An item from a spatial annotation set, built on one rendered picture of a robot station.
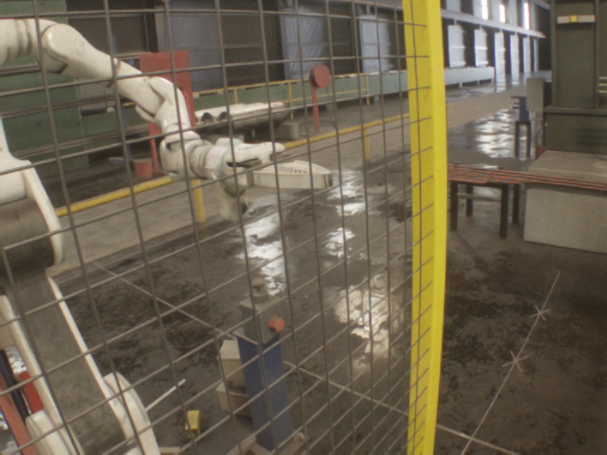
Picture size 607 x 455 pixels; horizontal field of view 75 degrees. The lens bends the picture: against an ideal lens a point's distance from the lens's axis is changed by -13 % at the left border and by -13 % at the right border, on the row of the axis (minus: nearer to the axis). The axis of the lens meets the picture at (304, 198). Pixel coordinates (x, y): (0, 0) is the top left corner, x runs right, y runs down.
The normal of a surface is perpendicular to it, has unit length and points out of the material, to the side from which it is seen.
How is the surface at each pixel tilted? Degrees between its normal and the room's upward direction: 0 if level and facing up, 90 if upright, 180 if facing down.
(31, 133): 90
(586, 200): 90
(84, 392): 58
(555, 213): 90
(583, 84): 90
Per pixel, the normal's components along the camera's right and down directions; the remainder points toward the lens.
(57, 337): 0.60, -0.41
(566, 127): -0.65, 0.26
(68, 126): 0.76, 0.11
